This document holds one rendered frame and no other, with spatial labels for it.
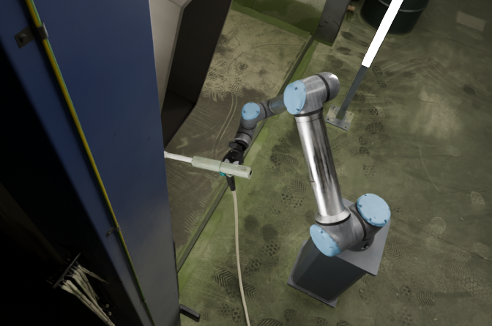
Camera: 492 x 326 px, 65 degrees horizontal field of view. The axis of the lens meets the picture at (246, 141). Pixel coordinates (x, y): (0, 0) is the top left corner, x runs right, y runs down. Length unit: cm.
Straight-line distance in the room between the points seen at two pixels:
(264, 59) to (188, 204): 151
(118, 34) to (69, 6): 8
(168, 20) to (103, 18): 84
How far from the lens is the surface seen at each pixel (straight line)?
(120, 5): 43
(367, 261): 195
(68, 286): 79
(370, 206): 174
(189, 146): 278
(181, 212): 253
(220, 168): 190
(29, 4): 33
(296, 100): 146
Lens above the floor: 233
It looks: 54 degrees down
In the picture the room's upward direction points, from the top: 11 degrees clockwise
